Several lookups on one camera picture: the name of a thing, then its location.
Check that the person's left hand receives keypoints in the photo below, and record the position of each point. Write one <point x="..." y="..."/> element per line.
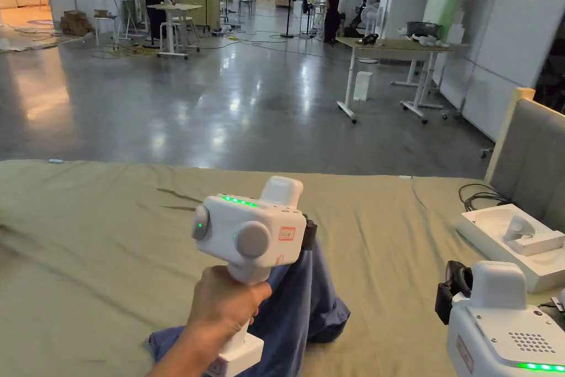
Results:
<point x="220" y="306"/>

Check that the white standing fan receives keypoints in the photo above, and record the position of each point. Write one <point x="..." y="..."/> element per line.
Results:
<point x="371" y="17"/>

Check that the person's left forearm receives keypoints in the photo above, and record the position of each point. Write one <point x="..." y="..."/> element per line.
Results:
<point x="185" y="357"/>

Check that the white box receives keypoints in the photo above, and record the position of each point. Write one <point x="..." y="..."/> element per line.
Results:
<point x="362" y="85"/>

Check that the bed with pale green sheet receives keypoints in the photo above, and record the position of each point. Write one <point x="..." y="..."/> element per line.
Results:
<point x="97" y="240"/>

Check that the grey padded headboard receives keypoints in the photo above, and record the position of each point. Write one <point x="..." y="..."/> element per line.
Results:
<point x="529" y="152"/>

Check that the white packaging tray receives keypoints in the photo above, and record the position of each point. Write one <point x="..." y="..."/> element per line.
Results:
<point x="490" y="224"/>

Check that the stack of cartons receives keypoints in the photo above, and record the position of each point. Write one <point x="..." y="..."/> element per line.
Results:
<point x="75" y="23"/>

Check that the white hand controller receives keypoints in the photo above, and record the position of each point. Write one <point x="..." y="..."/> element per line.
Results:
<point x="517" y="227"/>

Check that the dark blue garment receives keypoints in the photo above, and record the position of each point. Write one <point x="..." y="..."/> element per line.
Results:
<point x="304" y="297"/>

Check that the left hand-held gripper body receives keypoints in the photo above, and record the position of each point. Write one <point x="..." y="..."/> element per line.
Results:
<point x="247" y="222"/>

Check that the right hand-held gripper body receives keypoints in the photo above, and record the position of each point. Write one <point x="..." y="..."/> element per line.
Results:
<point x="499" y="341"/>

